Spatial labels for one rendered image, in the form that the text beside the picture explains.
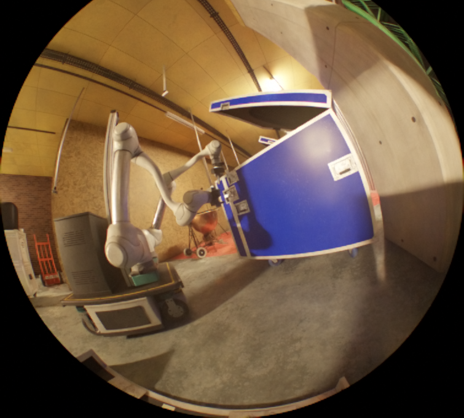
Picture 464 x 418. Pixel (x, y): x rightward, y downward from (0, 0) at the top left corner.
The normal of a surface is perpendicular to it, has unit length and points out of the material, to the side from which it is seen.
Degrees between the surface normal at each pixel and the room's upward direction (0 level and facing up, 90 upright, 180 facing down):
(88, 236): 90
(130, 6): 180
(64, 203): 90
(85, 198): 90
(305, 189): 90
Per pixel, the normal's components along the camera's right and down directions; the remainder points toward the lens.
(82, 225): 0.48, -0.32
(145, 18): 0.31, 0.93
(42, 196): 0.85, -0.36
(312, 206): -0.71, 0.11
